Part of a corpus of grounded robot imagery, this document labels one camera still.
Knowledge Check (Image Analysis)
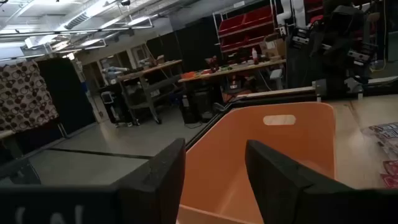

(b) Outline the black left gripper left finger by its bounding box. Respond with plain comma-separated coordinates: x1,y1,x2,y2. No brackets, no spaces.
116,138,187,224

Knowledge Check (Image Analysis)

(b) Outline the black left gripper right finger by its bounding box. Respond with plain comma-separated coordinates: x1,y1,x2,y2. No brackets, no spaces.
244,139,354,224

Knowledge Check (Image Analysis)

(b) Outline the red popcorn bag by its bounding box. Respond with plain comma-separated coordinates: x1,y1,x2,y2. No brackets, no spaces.
362,121,398,156
379,160,398,190

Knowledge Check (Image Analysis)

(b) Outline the orange plastic basket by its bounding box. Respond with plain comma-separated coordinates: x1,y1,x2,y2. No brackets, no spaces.
176,101,336,224

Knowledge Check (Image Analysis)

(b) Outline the cardboard box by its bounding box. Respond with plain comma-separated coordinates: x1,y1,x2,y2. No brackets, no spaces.
259,33,287,60

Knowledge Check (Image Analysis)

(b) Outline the black computer tower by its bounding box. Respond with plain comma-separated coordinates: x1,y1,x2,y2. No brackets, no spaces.
180,86,218,124

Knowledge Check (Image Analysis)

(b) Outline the rack with red bins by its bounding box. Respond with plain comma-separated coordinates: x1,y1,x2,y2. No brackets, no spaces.
213,0,278,60

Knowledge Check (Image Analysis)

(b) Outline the long wooden workbench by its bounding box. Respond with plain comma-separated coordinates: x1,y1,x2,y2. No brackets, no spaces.
178,58,287,94

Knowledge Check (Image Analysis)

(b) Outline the small wooden workbench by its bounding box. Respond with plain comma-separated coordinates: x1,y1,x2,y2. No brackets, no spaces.
117,58,184,126

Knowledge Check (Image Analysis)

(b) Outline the black partition panel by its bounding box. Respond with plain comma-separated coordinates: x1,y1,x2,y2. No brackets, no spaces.
37,57,97,134

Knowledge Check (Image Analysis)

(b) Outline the brown circle patterned cloth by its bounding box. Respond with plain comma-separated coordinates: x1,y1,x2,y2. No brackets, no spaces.
0,60,60,133

